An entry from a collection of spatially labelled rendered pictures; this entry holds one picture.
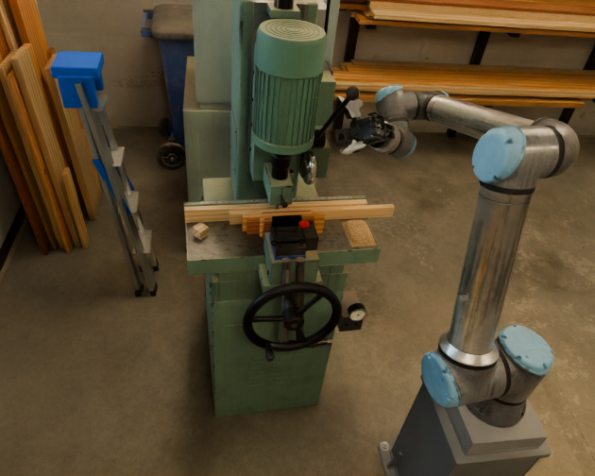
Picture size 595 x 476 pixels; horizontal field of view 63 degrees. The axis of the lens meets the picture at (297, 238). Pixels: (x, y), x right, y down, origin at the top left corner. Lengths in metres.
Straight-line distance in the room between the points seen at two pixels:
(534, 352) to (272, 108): 0.94
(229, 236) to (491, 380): 0.84
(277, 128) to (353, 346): 1.38
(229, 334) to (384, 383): 0.90
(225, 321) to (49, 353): 1.04
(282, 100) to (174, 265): 1.63
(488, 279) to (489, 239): 0.10
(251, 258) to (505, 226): 0.71
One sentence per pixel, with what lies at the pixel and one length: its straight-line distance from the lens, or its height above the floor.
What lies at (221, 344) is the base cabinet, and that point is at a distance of 1.75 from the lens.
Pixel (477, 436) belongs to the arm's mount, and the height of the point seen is 0.62.
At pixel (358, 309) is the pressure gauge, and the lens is 1.64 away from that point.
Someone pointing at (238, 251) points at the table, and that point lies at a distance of 1.47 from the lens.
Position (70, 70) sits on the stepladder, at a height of 1.15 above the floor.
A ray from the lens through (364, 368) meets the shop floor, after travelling 2.36.
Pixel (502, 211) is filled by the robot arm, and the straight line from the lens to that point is 1.14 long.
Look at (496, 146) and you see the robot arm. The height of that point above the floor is 1.42.
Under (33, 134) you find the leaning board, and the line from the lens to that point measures 2.56.
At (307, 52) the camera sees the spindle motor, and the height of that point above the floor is 1.48.
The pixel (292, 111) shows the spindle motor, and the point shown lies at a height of 1.33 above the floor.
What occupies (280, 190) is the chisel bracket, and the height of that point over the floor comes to 1.06.
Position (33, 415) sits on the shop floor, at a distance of 2.32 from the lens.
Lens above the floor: 1.89
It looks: 40 degrees down
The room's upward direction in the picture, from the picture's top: 7 degrees clockwise
